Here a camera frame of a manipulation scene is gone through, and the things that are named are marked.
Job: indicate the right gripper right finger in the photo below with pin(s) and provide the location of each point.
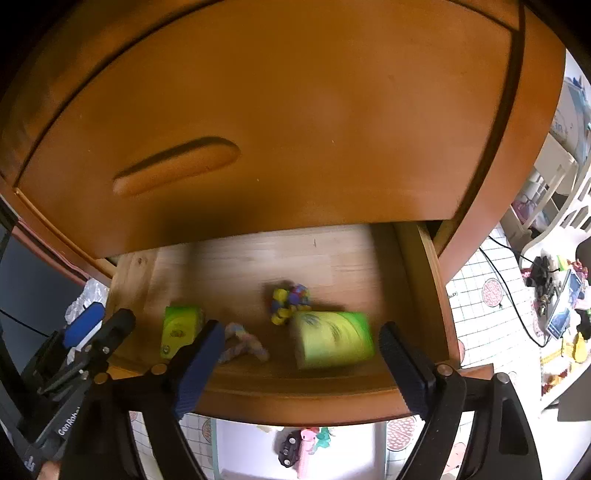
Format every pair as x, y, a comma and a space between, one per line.
411, 370

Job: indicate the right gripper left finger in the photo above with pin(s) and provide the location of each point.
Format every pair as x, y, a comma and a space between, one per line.
196, 363

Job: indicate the green tissue pack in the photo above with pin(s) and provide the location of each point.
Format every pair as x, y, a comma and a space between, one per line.
180, 327
324, 339

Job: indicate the black toy car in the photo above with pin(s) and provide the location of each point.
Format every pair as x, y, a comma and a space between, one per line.
289, 451

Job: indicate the pink hair roller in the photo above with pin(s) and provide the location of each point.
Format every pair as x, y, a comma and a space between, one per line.
308, 439

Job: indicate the colourful bead toy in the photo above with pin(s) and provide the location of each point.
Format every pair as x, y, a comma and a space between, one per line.
286, 301

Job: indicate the green plastic figure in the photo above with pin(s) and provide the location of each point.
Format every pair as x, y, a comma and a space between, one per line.
324, 437

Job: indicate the white teal-rimmed tray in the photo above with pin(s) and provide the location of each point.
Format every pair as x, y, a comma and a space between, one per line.
247, 451

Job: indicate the clear plastic bag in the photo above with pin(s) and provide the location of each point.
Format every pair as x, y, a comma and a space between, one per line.
93, 292

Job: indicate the fruit pattern tablecloth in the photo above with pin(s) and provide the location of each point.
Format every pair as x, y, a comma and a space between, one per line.
494, 318

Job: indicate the yellow toy clutter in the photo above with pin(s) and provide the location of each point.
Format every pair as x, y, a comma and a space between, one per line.
579, 349

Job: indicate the smartphone on stand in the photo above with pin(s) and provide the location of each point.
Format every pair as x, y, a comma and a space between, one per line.
559, 313

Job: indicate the white magazine rack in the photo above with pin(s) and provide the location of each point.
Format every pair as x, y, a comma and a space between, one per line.
551, 213

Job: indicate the wooden nightstand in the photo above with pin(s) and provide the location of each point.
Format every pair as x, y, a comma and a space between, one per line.
391, 271

